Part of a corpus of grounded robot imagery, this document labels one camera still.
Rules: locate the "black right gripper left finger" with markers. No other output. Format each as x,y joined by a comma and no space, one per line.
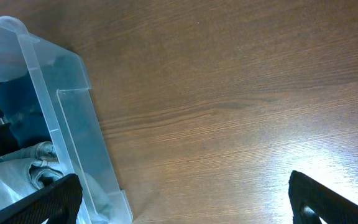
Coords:
58,202

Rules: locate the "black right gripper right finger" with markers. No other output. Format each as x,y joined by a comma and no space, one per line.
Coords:
312,202

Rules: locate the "light blue jeans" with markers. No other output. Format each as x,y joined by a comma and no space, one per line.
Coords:
30,169

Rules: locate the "teal blue garment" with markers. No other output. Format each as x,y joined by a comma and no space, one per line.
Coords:
23,105

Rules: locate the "clear plastic storage bin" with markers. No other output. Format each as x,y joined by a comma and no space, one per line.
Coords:
24,53

